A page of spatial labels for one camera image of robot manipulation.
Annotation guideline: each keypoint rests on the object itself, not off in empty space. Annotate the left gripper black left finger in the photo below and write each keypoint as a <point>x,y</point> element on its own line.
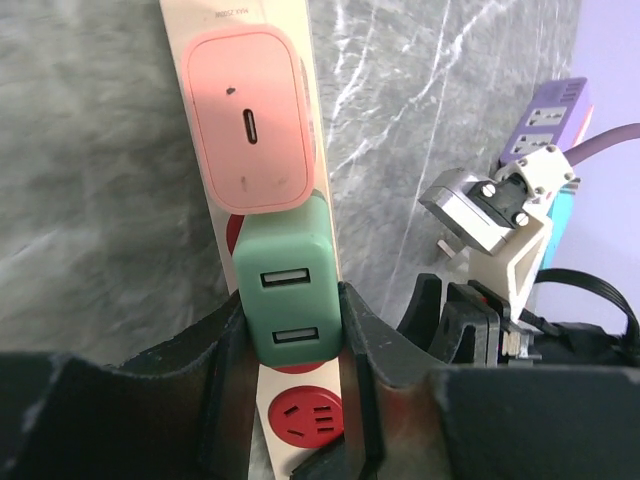
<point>183,409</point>

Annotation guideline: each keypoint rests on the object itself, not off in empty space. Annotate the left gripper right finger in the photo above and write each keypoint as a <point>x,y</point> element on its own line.
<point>407,416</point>

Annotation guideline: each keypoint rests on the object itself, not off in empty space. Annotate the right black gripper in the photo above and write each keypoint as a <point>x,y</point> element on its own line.
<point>472,325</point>

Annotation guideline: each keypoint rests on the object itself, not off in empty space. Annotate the teal power strip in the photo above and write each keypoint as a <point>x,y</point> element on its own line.
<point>559,213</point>

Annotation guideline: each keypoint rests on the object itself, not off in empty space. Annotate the green plug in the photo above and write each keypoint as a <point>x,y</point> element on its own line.
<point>288,285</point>

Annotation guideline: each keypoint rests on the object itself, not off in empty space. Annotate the purple power strip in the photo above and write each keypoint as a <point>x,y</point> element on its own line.
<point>559,113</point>

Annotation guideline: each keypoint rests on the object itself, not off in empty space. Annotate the salmon plug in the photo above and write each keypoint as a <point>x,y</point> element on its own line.
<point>250,118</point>

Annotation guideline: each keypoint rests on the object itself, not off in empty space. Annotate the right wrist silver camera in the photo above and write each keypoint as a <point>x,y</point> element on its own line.
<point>480,211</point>

